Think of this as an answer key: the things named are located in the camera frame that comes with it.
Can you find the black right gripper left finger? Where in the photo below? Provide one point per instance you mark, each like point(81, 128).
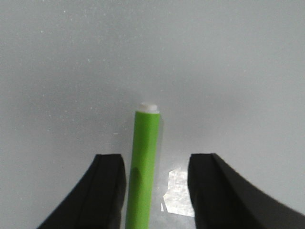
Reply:
point(97, 199)

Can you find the green highlighter pen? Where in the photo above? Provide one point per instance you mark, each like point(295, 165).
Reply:
point(144, 148)

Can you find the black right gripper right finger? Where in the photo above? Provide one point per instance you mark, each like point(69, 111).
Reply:
point(223, 199)

